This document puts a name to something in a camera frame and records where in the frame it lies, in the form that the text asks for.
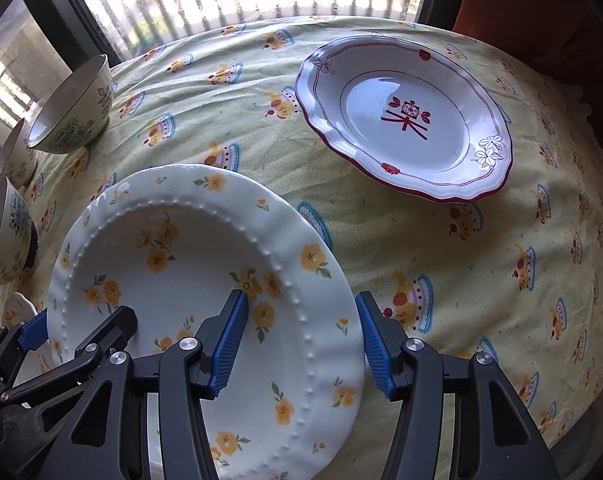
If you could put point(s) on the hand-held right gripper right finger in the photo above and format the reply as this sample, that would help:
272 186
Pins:
376 350

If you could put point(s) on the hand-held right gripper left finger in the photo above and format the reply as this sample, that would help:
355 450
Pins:
227 345

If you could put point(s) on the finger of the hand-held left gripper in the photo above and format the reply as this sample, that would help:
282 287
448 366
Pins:
31 334
108 327

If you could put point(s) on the white yellow-flower plate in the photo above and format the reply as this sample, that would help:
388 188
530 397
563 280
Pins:
181 260

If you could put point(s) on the cream floral bowl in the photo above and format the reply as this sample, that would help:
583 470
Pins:
6 240
76 120
18 160

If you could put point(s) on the small white scalloped dish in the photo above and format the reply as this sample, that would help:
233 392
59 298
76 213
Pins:
16 310

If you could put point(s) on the yellow printed tablecloth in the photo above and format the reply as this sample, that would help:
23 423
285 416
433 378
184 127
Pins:
381 260

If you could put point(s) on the white red-patterned plate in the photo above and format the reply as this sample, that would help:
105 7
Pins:
371 100

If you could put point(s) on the red curtain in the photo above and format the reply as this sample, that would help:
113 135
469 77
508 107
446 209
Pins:
531 10

